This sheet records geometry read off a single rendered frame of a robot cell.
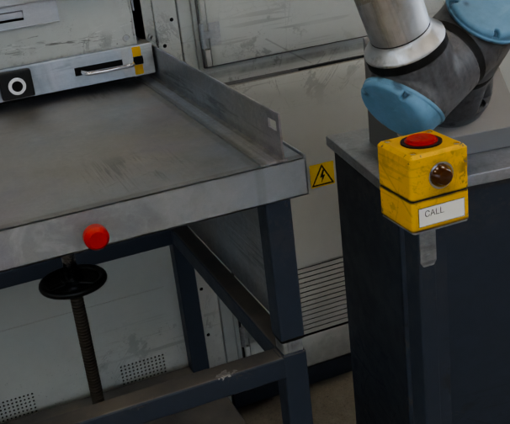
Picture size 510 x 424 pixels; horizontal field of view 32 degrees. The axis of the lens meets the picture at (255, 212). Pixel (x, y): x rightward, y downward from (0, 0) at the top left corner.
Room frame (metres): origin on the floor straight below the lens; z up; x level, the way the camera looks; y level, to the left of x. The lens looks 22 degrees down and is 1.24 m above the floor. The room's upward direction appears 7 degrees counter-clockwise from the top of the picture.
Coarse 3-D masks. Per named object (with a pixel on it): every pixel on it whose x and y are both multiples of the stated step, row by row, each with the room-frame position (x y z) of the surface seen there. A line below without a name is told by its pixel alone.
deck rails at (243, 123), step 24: (168, 72) 1.65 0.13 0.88; (192, 72) 1.50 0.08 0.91; (168, 96) 1.58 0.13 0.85; (192, 96) 1.52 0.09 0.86; (216, 96) 1.39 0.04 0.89; (240, 96) 1.28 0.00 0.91; (216, 120) 1.38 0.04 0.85; (240, 120) 1.29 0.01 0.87; (264, 120) 1.20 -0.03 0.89; (240, 144) 1.24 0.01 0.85; (264, 144) 1.21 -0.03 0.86
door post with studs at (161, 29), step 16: (144, 0) 1.80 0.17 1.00; (160, 0) 1.80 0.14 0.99; (144, 16) 1.79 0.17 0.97; (160, 16) 1.80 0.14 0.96; (160, 32) 1.80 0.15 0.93; (176, 32) 1.81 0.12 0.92; (160, 48) 1.80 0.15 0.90; (176, 48) 1.81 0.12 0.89; (208, 288) 1.81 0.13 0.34; (208, 304) 1.80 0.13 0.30; (208, 320) 1.80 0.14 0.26; (208, 336) 1.80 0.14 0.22; (224, 352) 1.81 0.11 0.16
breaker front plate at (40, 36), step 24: (48, 0) 1.67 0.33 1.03; (72, 0) 1.69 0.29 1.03; (96, 0) 1.70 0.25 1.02; (120, 0) 1.72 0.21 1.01; (0, 24) 1.64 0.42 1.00; (24, 24) 1.66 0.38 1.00; (48, 24) 1.67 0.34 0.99; (72, 24) 1.69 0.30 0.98; (96, 24) 1.70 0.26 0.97; (120, 24) 1.72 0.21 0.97; (0, 48) 1.64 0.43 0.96; (24, 48) 1.65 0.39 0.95; (48, 48) 1.67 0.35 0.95; (72, 48) 1.68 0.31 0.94; (96, 48) 1.70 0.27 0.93
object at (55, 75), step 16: (112, 48) 1.71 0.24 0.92; (144, 48) 1.72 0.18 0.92; (32, 64) 1.65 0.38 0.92; (48, 64) 1.65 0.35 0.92; (64, 64) 1.66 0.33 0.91; (80, 64) 1.67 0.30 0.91; (96, 64) 1.69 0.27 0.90; (112, 64) 1.70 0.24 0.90; (144, 64) 1.72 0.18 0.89; (48, 80) 1.65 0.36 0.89; (64, 80) 1.66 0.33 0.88; (80, 80) 1.67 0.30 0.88; (96, 80) 1.68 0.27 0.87; (112, 80) 1.69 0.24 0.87; (0, 96) 1.62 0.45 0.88; (32, 96) 1.64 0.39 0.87
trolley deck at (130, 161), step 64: (0, 128) 1.51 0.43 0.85; (64, 128) 1.46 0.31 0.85; (128, 128) 1.41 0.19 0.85; (192, 128) 1.37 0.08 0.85; (0, 192) 1.16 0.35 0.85; (64, 192) 1.13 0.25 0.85; (128, 192) 1.10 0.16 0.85; (192, 192) 1.10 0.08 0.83; (256, 192) 1.13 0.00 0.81; (0, 256) 1.02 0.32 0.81
